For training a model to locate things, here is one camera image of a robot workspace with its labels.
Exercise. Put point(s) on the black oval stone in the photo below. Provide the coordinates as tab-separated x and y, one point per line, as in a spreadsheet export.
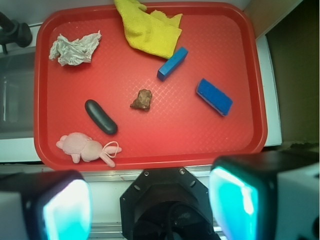
100	117

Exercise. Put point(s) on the red plastic tray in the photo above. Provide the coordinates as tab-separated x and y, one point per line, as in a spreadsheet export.
180	129

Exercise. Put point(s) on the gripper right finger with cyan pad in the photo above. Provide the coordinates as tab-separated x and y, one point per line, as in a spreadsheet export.
272	195

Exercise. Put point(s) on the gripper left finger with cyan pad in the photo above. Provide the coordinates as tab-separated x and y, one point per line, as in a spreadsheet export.
53	205

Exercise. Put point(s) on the brown rock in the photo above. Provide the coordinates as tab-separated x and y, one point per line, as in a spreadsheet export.
143	100

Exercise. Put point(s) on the pink plush bunny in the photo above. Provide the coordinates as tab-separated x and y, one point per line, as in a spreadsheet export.
82	147

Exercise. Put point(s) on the blue sponge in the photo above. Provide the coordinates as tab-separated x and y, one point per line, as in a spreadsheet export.
214	97

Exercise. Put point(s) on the yellow cloth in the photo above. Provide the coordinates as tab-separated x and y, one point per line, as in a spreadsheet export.
154	33

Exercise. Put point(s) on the black octagonal mount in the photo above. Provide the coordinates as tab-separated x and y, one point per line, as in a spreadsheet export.
167	204

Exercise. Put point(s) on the blue rectangular block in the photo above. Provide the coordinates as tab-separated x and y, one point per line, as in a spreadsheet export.
171	64

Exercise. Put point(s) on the black clamp knob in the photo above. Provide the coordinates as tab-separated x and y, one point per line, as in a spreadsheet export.
12	31

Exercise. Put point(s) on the crumpled white paper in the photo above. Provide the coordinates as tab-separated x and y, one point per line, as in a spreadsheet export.
76	52

